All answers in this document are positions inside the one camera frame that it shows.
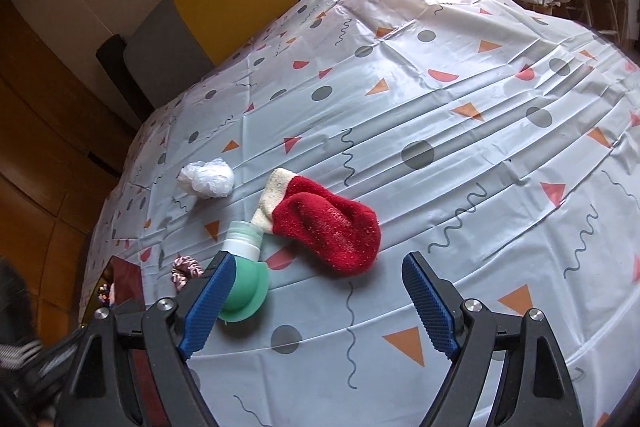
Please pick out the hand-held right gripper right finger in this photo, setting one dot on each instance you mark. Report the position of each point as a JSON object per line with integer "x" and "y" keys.
{"x": 430, "y": 302}

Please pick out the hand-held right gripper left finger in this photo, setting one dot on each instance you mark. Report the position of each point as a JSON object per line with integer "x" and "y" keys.
{"x": 205, "y": 307}

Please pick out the dark red box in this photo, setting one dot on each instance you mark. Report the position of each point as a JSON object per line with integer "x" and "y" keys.
{"x": 127, "y": 279}

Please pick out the pink scrunchie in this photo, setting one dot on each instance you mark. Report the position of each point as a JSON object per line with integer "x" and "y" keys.
{"x": 182, "y": 264}

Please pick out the green silicone bottle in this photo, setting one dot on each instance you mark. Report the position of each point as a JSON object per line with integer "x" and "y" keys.
{"x": 250, "y": 287}

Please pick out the red sock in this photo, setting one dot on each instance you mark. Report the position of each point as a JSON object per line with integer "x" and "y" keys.
{"x": 330, "y": 227}

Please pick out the crumpled clear plastic bag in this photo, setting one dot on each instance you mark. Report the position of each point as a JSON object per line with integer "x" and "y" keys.
{"x": 207, "y": 179}

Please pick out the dark striped shoe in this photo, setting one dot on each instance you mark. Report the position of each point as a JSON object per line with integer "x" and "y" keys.
{"x": 30, "y": 357}

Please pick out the patterned bed sheet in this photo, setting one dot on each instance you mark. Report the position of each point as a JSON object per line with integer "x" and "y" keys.
{"x": 400, "y": 107}

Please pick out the black board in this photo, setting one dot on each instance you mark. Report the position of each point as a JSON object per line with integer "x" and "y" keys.
{"x": 117, "y": 72}

